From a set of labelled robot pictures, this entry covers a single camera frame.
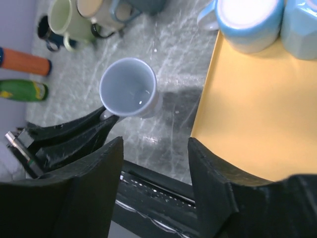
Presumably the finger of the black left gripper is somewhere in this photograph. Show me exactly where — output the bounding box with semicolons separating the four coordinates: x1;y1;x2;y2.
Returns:
36;116;118;171
24;106;119;151

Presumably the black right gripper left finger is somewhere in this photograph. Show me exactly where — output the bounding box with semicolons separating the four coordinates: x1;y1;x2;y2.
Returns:
0;137;123;238

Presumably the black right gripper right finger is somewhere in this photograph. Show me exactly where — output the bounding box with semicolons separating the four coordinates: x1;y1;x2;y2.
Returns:
188;138;317;238

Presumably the dark blue mug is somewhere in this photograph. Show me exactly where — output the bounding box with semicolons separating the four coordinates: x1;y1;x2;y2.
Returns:
37;15;64;52

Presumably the small grey cup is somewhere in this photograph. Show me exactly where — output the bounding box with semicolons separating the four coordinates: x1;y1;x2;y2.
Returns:
99;58;163;120

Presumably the light green mug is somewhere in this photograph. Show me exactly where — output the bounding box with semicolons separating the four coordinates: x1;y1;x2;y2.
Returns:
48;0;96;52

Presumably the cream mug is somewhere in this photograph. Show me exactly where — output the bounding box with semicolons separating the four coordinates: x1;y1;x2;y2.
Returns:
76;0;125;39

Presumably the grey blue mug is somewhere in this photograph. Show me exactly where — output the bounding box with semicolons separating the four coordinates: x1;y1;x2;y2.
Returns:
109;0;167;24

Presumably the light blue white mug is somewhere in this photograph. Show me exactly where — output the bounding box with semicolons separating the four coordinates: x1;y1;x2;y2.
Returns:
197;0;284;54

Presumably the light blue faceted mug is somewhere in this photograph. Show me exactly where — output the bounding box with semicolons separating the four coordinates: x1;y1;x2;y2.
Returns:
280;0;317;60

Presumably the green bottle gold cap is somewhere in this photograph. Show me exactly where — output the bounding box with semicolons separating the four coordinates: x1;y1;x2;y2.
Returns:
0;79;49;102

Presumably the orange juice bottle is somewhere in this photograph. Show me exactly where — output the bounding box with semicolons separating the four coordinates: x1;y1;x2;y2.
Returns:
0;47;52;76

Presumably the yellow tray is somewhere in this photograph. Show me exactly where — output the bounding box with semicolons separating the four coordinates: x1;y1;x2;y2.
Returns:
191;33;317;181

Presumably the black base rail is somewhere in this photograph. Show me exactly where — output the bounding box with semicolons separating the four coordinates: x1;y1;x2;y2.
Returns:
112;161;200;238

